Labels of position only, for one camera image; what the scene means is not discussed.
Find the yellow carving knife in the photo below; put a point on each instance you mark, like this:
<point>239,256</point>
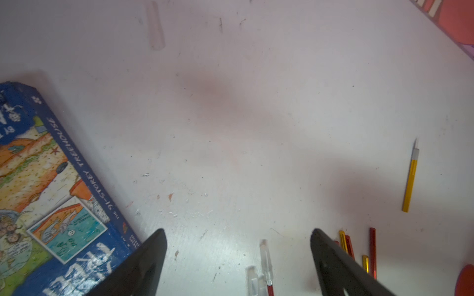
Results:
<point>411,177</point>

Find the red knife centre right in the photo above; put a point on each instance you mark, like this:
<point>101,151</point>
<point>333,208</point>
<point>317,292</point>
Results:
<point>373,253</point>

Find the clear protective cap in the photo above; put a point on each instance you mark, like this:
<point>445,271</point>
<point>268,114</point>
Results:
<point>155,30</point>

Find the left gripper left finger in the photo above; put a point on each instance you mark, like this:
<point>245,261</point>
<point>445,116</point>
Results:
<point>139,274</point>

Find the yellow knife centre group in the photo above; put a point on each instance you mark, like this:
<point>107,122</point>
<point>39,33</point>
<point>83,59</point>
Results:
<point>342,241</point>

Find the blue treehouse paperback book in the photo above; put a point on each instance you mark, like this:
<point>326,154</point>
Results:
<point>61,232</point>

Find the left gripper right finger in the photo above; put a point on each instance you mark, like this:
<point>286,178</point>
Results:
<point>338,274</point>

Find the red carving knife middle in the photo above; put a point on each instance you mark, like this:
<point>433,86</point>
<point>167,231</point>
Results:
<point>267,268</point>

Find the red plastic cup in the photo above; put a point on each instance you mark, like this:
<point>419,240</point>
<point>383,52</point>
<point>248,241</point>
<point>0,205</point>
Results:
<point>465,282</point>

